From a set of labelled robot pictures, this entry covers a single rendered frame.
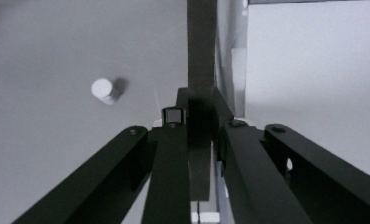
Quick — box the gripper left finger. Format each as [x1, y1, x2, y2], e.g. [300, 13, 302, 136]
[11, 87, 192, 224]

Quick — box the white cylinder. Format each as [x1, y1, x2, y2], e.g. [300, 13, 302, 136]
[92, 79, 119, 104]

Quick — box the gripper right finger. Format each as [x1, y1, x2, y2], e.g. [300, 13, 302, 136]
[212, 87, 370, 224]

